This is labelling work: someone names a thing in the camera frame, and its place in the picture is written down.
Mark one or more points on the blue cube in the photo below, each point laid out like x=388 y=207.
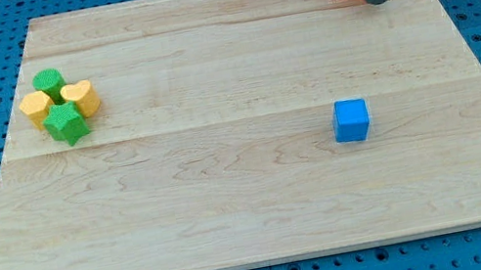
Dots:
x=351 y=120

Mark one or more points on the wooden board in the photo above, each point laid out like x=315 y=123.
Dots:
x=214 y=148

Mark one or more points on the yellow heart block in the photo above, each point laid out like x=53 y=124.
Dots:
x=84 y=96

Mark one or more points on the green star block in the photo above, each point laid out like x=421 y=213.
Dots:
x=65 y=123

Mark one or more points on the green cylinder block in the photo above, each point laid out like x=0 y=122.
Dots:
x=50 y=81

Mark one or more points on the yellow hexagon block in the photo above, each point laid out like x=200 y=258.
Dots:
x=35 y=106

